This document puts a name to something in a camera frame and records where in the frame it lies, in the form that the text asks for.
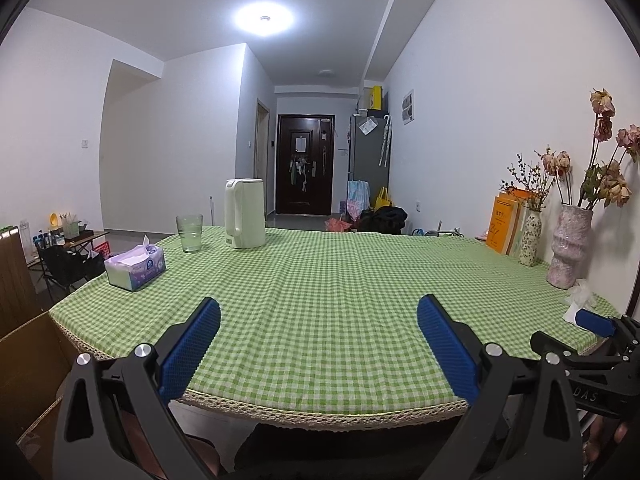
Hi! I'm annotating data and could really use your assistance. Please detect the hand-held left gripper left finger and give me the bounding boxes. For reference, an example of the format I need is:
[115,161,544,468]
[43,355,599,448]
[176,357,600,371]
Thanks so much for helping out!
[52,296,222,480]

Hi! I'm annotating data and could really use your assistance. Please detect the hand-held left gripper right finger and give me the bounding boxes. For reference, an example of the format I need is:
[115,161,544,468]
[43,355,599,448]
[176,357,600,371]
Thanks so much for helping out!
[416,294,586,480]

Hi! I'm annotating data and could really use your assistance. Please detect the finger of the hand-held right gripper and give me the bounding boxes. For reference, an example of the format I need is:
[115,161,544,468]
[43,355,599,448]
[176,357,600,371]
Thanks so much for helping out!
[530,330,626,367]
[574,308,640,343]

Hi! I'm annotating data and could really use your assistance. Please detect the brown cardboard box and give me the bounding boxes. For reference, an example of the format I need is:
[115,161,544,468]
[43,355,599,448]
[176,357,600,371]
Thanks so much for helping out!
[0,310,83,461]

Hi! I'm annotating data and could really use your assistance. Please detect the person's right hand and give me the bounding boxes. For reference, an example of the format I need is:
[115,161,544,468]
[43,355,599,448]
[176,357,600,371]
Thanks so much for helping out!
[585,412,630,465]

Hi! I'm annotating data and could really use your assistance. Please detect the crumpled white tissue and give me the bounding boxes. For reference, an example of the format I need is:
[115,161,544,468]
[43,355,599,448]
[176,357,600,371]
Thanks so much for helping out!
[565,280,597,311]

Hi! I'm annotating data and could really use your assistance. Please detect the large pink ribbed vase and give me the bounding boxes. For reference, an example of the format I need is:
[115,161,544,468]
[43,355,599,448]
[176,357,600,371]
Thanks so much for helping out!
[546,204,594,290]

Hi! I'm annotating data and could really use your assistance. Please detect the purple tissue box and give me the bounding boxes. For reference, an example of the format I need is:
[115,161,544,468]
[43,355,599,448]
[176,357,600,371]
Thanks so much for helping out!
[104,235,167,292]

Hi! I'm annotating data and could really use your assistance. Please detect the small floral vase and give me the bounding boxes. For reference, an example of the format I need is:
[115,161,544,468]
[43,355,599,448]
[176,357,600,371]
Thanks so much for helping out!
[518,210,542,267]

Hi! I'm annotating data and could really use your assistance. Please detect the clear drinking glass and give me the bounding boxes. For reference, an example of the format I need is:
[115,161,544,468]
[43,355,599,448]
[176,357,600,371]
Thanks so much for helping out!
[175,214,204,254]

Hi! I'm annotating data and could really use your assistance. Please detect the orange paperback book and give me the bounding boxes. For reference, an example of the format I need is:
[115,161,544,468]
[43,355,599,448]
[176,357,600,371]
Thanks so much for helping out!
[486,195,521,253]
[505,189,537,256]

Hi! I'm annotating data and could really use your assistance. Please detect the green checked tablecloth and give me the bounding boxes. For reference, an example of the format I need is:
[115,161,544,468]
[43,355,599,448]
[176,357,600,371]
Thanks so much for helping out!
[49,225,618,428]

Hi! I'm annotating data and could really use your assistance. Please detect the cream electric kettle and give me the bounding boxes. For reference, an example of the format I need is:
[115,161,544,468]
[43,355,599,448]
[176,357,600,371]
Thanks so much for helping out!
[224,178,267,250]

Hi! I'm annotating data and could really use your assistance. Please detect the black bag on floor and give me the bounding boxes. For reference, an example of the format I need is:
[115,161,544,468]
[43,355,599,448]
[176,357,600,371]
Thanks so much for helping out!
[357,206,408,235]

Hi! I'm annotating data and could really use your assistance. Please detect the dried roses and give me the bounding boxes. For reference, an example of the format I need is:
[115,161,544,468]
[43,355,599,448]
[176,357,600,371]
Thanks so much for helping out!
[535,89,640,211]

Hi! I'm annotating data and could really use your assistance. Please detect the black folding chair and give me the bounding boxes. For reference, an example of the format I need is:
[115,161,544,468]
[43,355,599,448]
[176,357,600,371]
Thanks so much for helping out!
[35,245,106,306]

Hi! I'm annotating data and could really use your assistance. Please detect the small folding side table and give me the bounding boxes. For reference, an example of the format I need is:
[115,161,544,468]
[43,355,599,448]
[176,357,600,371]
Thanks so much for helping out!
[55,230,110,252]

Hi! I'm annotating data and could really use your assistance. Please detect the dried berry twigs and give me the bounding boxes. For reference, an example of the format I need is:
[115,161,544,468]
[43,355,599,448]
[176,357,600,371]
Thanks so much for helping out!
[500,152,553,213]

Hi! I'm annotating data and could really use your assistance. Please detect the blue patterned bag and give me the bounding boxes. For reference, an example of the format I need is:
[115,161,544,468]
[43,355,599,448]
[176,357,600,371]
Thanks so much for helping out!
[347,180,371,221]

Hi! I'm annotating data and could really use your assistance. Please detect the brown wooden cabinet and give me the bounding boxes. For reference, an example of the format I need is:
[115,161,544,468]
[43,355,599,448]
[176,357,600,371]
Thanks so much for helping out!
[0,230,41,338]

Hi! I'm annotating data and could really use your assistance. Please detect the dark brown entrance door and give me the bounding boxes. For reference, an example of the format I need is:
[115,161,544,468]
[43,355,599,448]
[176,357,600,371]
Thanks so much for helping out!
[276,114,335,216]

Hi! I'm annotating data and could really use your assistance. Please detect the grey refrigerator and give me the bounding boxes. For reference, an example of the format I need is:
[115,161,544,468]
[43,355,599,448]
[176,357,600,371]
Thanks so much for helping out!
[348,112,391,211]

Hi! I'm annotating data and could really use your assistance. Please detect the white hanging umbrella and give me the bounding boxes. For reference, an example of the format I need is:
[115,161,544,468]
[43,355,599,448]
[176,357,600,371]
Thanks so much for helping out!
[378,114,392,167]

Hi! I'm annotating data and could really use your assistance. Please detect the round ceiling lamp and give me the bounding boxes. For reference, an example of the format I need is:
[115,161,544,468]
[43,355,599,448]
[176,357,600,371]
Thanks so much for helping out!
[234,2,295,37]

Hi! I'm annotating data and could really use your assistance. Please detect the wooden interior door frame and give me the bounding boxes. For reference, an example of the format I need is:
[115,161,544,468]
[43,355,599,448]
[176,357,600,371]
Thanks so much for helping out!
[256,100,272,216]

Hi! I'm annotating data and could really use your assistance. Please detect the items hanging on door handle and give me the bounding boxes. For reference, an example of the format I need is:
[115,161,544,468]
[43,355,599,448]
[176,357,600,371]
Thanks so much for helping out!
[289,156,310,192]

